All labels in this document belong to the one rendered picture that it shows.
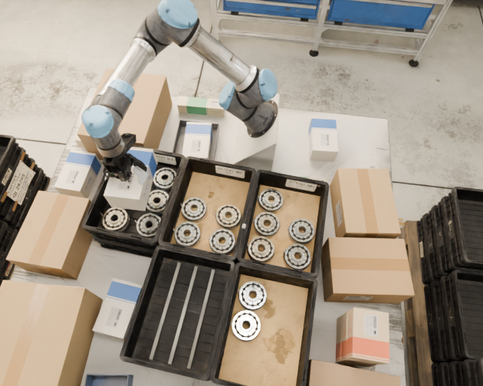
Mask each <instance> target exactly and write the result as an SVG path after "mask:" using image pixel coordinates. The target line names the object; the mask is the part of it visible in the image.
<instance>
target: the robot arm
mask: <svg viewBox="0 0 483 386"><path fill-rule="evenodd" d="M194 7H195V6H194V4H193V3H191V2H190V0H162V1H161V2H160V3H159V4H158V5H157V6H156V7H155V8H154V9H153V11H152V12H151V13H150V14H149V15H148V16H146V18H145V19H144V20H143V22H142V24H141V25H140V27H139V29H138V31H137V33H136V34H135V36H134V37H133V39H132V41H131V42H130V49H129V50H128V51H127V53H126V54H125V56H124V57H123V59H122V60H121V62H120V63H119V64H118V66H117V67H116V69H115V70H114V72H113V73H112V74H111V75H110V77H109V78H108V80H107V82H106V83H105V84H104V85H103V87H102V88H101V90H100V91H99V93H98V94H97V95H96V97H95V98H94V100H93V101H92V103H91V104H90V105H89V107H87V108H86V109H85V110H84V111H83V113H82V116H81V119H82V122H83V124H84V126H85V129H86V131H87V133H88V134H89V135H90V137H91V138H92V140H93V141H94V144H95V146H96V147H97V149H98V151H99V152H100V154H101V155H102V156H103V161H102V163H103V165H104V169H103V173H104V175H105V176H106V177H105V181H106V179H107V180H109V178H110V177H111V178H117V179H120V180H121V181H122V182H126V181H128V182H130V178H131V175H132V172H131V168H132V166H134V167H133V172H134V173H135V174H136V175H137V176H138V181H139V183H140V184H141V185H143V184H144V182H145V180H146V179H147V178H148V179H149V180H152V177H151V174H150V172H149V170H148V169H147V167H146V166H145V164H144V163H143V162H142V161H140V160H139V159H137V158H136V157H134V156H133V155H131V154H130V153H127V152H128V151H129V150H130V148H131V147H132V146H133V145H134V144H135V142H136V134H132V133H123V134H122V135H120V132H119V130H118V128H119V126H120V124H121V122H122V120H123V118H124V117H125V115H126V113H127V110H128V109H129V107H130V104H131V103H132V100H133V98H134V95H135V91H134V89H133V86H134V84H135V83H136V81H137V80H138V78H139V77H140V75H141V73H142V72H143V71H144V69H145V68H146V66H147V64H148V63H149V62H152V61H154V60H155V58H156V56H157V55H158V54H159V53H160V52H161V51H163V50H164V49H165V48H166V47H168V46H169V45H170V44H171V43H173V42H174V43H175V44H177V45H178V46H179V47H187V48H189V49H190V50H191V51H193V52H194V53H195V54H197V55H198V56H200V57H201V58H202V59H203V60H204V61H206V62H207V63H208V64H210V65H211V66H212V67H214V68H215V69H216V70H217V71H219V72H220V73H221V74H223V75H224V76H225V77H227V78H228V79H229V80H230V81H229V82H228V83H227V84H226V85H225V86H224V88H223V89H222V92H221V93H220V96H219V99H218V103H219V105H220V107H222V108H223V109H224V110H226V111H228V112H229V113H230V114H232V115H233V116H235V117H237V118H238V119H240V120H241V121H242V122H243V123H244V124H245V125H246V127H247V128H248V130H249V131H250V132H252V133H254V134H258V133H260V132H262V131H264V130H265V129H266V128H267V127H268V125H269V124H270V122H271V121H272V119H273V116H274V107H273V106H272V105H271V104H270V103H268V102H266V101H269V100H270V99H272V98H274V97H275V96H276V94H277V91H278V83H277V81H276V78H275V76H274V74H273V73H272V72H271V71H270V70H269V69H268V68H265V69H261V70H259V69H258V68H257V67H256V66H255V65H249V66H248V65H247V64H246V63H245V62H244V61H242V60H241V59H240V58H239V57H237V56H236V55H235V54H234V53H232V52H231V51H230V50H229V49H228V48H227V47H226V46H225V45H223V44H222V43H221V42H220V41H218V40H217V39H216V38H215V37H213V36H212V35H211V34H210V33H208V32H207V30H205V29H204V28H203V27H202V26H201V22H200V19H199V18H198V13H197V11H196V9H195V8H194ZM105 173H106V174H105ZM115 176H116V177H115Z"/></svg>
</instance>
